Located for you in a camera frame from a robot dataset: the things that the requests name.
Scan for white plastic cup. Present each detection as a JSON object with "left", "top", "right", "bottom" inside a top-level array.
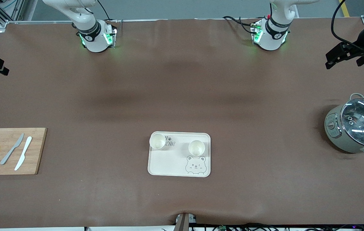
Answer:
[
  {"left": 188, "top": 140, "right": 206, "bottom": 157},
  {"left": 149, "top": 133, "right": 166, "bottom": 150}
]

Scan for glass pot lid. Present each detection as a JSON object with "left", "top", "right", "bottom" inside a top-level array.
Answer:
[{"left": 340, "top": 98, "right": 364, "bottom": 148}]

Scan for grey plastic knife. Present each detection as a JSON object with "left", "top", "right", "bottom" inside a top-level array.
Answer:
[{"left": 0, "top": 133, "right": 25, "bottom": 165}]

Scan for green electric cooking pot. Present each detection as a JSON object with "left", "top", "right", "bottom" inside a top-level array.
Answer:
[{"left": 324, "top": 93, "right": 364, "bottom": 157}]

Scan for white plastic knife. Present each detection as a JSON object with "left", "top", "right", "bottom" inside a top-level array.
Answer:
[{"left": 14, "top": 136, "right": 33, "bottom": 171}]

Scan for wooden cutting board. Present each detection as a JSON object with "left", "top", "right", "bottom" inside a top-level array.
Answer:
[{"left": 0, "top": 128, "right": 48, "bottom": 175}]

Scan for cream tray with bear print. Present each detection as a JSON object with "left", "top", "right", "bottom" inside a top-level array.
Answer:
[{"left": 147, "top": 131, "right": 211, "bottom": 178}]

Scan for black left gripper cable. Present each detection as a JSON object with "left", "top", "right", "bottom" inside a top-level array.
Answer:
[{"left": 331, "top": 0, "right": 364, "bottom": 53}]

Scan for black left arm base cables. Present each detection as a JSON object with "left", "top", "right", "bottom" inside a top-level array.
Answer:
[{"left": 223, "top": 15, "right": 257, "bottom": 34}]

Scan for black right arm base cable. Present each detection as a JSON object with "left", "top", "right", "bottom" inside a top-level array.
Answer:
[{"left": 97, "top": 0, "right": 119, "bottom": 23}]

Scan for grey metal camera bracket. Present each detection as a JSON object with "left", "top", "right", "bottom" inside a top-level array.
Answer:
[{"left": 175, "top": 213, "right": 197, "bottom": 231}]

